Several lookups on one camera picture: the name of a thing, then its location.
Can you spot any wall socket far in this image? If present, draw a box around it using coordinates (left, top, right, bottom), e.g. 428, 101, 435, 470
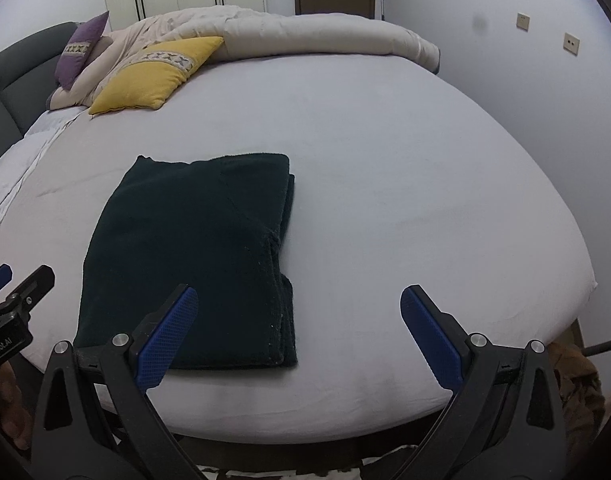
516, 13, 530, 32

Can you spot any left hand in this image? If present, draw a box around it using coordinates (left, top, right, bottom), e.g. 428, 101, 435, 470
0, 362, 33, 451

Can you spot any white folded towel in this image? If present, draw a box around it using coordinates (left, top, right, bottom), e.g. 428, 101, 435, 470
0, 106, 86, 226

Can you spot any white bed sheet mattress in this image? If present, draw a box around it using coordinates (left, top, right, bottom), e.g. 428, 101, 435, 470
0, 55, 596, 443

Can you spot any dark green sweater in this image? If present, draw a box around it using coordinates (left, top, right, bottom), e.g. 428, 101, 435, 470
74, 153, 298, 370

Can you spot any beige duvet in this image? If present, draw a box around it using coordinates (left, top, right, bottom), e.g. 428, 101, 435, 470
46, 6, 441, 110

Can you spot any yellow patterned pillow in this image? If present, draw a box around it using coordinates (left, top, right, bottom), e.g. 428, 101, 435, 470
89, 36, 224, 116

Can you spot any dark grey headboard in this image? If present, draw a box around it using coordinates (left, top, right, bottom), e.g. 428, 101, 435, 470
0, 22, 77, 158

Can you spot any purple patterned pillow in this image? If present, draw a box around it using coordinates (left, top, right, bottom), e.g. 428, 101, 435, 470
55, 11, 109, 90

